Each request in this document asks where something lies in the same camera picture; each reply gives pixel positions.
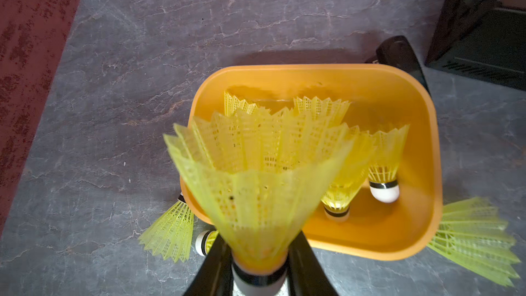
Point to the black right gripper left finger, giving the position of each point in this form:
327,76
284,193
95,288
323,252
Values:
215,276

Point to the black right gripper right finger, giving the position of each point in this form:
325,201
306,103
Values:
305,275

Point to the yellow shuttlecock four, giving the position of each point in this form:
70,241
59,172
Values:
204,241

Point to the yellow shuttlecock six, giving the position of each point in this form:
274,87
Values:
170,236

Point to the yellow shuttlecock one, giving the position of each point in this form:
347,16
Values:
352,175

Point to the yellow shuttlecock eleven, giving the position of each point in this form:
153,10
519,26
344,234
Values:
259,177

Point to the yellow shuttlecock three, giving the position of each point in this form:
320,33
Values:
385,163

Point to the yellow shuttlecock five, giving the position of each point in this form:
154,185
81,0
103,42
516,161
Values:
472,235

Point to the yellow shuttlecock two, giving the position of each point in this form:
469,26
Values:
232,104

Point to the yellow plastic storage box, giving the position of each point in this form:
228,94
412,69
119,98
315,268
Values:
379,95

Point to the yellow shuttlecock seven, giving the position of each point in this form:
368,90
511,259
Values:
318,108

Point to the black file holder rack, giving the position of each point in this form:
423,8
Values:
481,39

